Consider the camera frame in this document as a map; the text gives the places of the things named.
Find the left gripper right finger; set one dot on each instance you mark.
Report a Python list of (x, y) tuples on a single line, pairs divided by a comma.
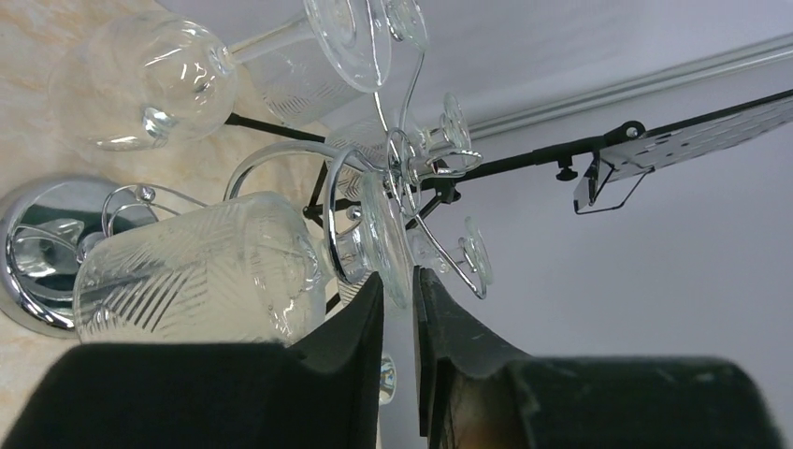
[(476, 390)]

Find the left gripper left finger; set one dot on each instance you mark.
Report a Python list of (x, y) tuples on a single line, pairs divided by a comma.
[(321, 392)]

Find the chrome wine glass rack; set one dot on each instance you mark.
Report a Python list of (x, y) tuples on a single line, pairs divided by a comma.
[(59, 246)]

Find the black music stand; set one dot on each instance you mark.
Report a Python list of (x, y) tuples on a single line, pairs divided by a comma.
[(557, 155)]

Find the aluminium frame post right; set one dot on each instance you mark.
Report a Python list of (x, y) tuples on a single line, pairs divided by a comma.
[(722, 64)]

